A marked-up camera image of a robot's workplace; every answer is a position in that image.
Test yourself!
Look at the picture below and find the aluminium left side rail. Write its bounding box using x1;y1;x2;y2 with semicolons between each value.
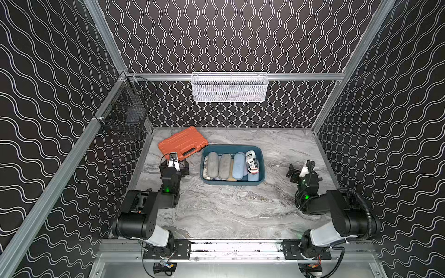
0;74;127;278

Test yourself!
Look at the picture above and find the light blue glasses case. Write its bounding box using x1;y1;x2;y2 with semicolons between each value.
248;173;260;182

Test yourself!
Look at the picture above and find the aluminium corner post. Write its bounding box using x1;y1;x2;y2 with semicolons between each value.
312;0;395;134
84;0;128;73

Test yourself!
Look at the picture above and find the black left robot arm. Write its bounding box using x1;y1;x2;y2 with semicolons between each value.
111;152;190;251

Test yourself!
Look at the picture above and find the tan fabric glasses case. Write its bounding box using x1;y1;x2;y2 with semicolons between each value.
227;169;237;182

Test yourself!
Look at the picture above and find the aluminium corner post right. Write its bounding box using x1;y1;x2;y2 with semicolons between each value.
312;0;395;134

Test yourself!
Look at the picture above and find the purple glasses case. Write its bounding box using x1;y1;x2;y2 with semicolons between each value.
243;163;249;176

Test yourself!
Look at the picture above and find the white wire basket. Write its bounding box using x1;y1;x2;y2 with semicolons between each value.
191;77;269;103

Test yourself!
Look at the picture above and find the aluminium corner post left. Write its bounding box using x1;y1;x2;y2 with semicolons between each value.
84;0;128;73

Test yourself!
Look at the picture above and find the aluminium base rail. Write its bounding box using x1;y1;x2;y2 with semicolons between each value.
97;238;376;265

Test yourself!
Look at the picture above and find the newspaper print glasses case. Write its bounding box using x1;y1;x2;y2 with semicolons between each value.
245;150;260;175

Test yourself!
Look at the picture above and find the black wire basket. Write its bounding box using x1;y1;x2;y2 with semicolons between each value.
98;72;159;140

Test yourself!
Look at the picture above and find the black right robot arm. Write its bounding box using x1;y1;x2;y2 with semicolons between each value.
286;160;381;249

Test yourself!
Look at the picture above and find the orange plastic tool case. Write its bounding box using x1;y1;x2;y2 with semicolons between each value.
158;127;209;161

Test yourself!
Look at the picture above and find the teal plastic storage box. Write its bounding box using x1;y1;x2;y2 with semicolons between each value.
199;144;266;186

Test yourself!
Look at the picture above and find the marble print glasses case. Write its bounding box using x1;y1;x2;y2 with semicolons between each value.
202;156;211;180

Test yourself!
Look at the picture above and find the aluminium back crossbar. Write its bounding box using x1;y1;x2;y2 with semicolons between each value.
129;72;345;82

